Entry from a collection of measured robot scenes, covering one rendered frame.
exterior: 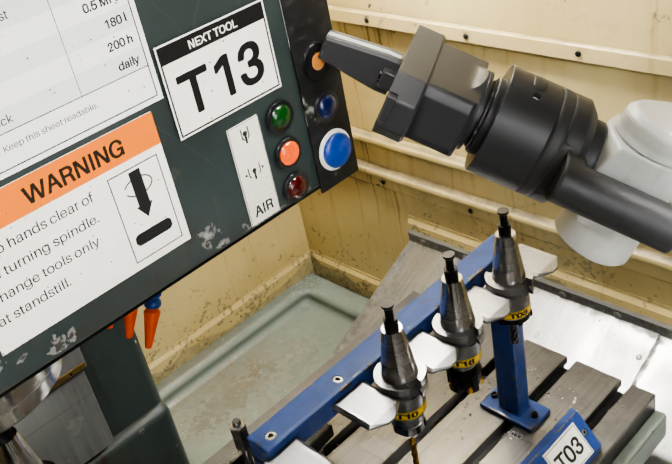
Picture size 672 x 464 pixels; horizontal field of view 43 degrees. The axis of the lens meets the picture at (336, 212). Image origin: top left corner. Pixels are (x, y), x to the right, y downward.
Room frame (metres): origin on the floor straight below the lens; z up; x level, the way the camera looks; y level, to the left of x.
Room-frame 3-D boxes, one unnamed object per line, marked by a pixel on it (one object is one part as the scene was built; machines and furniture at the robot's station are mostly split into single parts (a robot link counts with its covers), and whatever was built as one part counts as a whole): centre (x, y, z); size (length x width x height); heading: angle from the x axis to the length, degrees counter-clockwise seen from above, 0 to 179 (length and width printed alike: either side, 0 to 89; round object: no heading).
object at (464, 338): (0.84, -0.12, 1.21); 0.06 x 0.06 x 0.03
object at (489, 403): (0.98, -0.21, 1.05); 0.10 x 0.05 x 0.30; 39
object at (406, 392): (0.77, -0.03, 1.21); 0.06 x 0.06 x 0.03
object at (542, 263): (0.94, -0.25, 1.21); 0.07 x 0.05 x 0.01; 39
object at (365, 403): (0.73, 0.01, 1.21); 0.07 x 0.05 x 0.01; 39
